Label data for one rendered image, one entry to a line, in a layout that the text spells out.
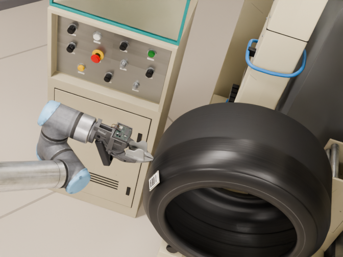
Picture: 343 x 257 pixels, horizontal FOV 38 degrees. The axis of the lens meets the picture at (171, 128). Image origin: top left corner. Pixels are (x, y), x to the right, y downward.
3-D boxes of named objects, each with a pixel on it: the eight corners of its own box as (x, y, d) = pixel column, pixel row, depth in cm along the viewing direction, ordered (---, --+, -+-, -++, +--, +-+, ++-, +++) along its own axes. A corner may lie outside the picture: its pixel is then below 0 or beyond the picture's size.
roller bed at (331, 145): (300, 183, 211) (329, 137, 189) (334, 194, 210) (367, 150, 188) (297, 221, 197) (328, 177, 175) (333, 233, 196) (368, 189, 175)
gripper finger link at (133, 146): (157, 151, 156) (129, 139, 156) (152, 161, 160) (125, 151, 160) (160, 144, 158) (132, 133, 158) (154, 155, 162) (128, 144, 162)
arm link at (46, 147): (45, 174, 161) (52, 147, 154) (29, 150, 166) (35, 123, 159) (70, 167, 167) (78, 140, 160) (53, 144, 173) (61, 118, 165)
